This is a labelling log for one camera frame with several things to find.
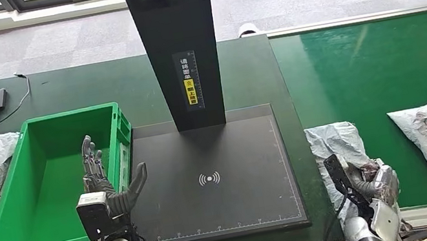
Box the black inbound scanner machine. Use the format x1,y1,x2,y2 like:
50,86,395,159
95,0,311,241

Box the black yellow instruction label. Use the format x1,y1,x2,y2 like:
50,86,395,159
172,50,206,113

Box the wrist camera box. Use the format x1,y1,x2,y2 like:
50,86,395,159
74,190,116,241
322,151,360,205

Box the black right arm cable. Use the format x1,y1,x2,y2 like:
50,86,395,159
313,194,357,241

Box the green plastic crate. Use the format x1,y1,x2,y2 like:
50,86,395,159
0,100,151,241

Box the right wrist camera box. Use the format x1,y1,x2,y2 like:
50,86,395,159
322,151,360,205

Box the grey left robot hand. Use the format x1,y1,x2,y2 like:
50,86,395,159
76,126,154,222

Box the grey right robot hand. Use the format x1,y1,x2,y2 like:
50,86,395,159
344,154,404,215

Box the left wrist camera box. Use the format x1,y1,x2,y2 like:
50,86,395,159
74,190,116,241

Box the green conveyor belt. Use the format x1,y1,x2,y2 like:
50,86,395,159
268,10,427,229

